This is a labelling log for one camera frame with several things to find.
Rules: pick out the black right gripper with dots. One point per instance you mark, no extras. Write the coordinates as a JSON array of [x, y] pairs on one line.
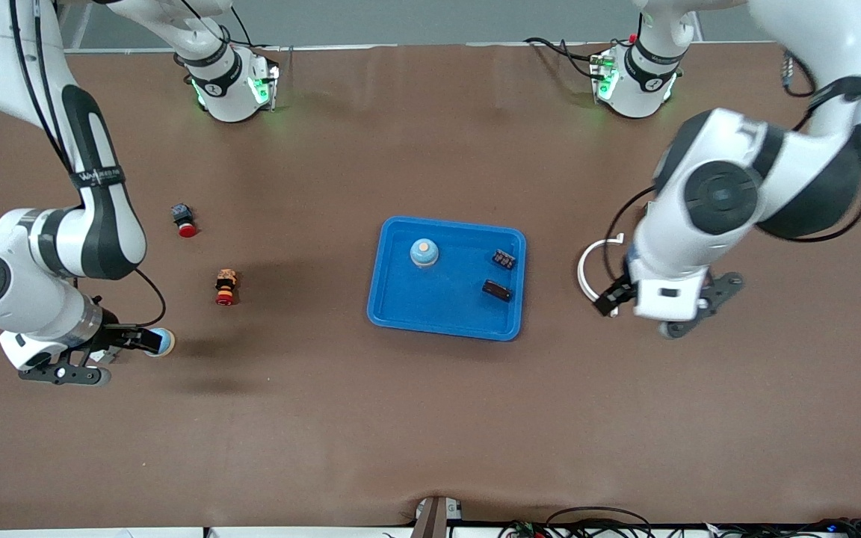
[[115, 333]]

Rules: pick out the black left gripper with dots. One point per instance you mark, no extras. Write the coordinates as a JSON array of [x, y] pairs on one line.
[[609, 297]]

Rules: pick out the light blue desk bell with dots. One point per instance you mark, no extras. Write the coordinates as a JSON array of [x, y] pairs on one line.
[[424, 252], [166, 342]]

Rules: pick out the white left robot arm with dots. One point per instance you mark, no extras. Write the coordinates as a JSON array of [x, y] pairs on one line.
[[722, 194]]

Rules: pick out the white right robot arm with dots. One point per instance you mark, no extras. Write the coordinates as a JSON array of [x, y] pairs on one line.
[[102, 232]]

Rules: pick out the blue plastic tray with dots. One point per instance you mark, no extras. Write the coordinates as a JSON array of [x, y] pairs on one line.
[[453, 302]]

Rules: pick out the red yellow emergency stop button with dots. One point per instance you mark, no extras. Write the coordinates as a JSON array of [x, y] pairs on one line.
[[226, 288]]

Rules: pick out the red mushroom push button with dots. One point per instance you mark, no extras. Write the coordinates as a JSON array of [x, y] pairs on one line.
[[184, 219]]

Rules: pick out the white curved plastic bracket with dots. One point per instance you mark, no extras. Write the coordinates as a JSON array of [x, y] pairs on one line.
[[581, 269]]

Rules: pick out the camera mount post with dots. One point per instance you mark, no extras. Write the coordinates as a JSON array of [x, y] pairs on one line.
[[434, 519]]

